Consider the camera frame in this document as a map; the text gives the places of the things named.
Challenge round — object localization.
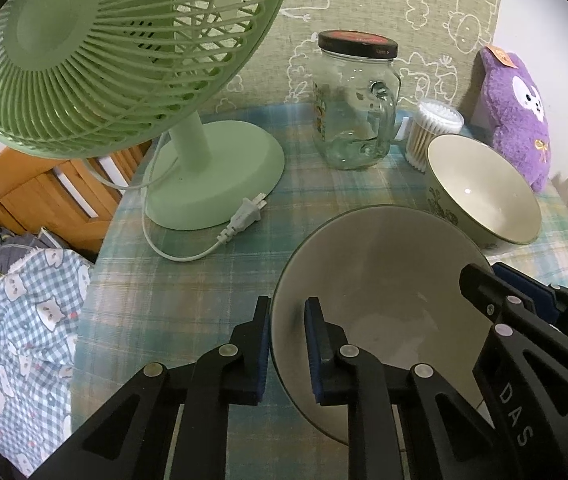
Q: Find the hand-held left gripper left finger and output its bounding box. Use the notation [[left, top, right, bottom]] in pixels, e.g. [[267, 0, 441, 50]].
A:
[[28, 295, 272, 480]]

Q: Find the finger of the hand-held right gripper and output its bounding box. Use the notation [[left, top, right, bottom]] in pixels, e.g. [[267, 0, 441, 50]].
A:
[[459, 263, 540, 333], [492, 261, 568, 331]]

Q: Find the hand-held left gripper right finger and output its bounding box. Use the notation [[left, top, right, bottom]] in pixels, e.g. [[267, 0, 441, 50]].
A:
[[304, 297, 510, 480]]

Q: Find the medium leaf pattern bowl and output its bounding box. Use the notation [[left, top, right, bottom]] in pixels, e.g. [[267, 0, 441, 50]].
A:
[[425, 134, 543, 260]]

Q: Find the grey shallow bowl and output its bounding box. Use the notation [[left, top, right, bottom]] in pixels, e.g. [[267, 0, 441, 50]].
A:
[[270, 205, 495, 446]]

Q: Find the purple plush toy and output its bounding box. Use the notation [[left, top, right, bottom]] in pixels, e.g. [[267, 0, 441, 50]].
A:
[[474, 46, 552, 193]]

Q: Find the cotton swab container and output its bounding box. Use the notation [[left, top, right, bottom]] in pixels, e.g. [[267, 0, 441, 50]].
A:
[[405, 100, 465, 173]]

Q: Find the glass jar with black lid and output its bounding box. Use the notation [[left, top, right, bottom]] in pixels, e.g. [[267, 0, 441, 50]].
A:
[[312, 30, 399, 170]]

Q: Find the blue checked bear blanket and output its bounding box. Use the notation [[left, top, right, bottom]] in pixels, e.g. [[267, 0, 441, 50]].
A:
[[0, 247, 97, 478]]

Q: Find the wooden bed headboard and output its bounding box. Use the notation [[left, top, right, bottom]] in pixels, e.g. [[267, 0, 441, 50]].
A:
[[0, 142, 157, 263]]

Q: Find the green desk fan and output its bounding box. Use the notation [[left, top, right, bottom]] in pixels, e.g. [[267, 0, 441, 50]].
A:
[[0, 0, 295, 232]]

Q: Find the white fan power cable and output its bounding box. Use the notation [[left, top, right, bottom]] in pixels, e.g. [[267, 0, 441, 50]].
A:
[[141, 130, 269, 264]]

